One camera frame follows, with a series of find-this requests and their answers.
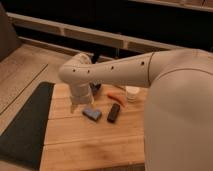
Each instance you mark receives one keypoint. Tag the white cup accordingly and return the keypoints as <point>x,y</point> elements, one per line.
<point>132,93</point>

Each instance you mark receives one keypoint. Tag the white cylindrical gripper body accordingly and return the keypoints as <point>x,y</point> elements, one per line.
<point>80,94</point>

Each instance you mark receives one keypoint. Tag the blue sponge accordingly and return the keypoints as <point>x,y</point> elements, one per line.
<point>93,114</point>

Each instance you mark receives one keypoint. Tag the wooden shelf rail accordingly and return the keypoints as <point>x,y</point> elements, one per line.
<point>71,39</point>

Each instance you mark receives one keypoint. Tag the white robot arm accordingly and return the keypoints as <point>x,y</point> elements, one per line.
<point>178,113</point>

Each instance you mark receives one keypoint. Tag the black rectangular block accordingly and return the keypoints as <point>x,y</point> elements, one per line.
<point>113,114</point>

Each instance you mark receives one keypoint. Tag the orange carrot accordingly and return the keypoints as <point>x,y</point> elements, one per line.
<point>117,98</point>

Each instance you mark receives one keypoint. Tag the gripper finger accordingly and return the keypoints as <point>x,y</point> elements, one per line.
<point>73,107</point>
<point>93,104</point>

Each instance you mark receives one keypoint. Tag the dark ceramic bowl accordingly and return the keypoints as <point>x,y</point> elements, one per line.
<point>95,88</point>

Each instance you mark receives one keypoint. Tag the black floor mat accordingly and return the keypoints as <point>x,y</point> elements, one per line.
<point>22,141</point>

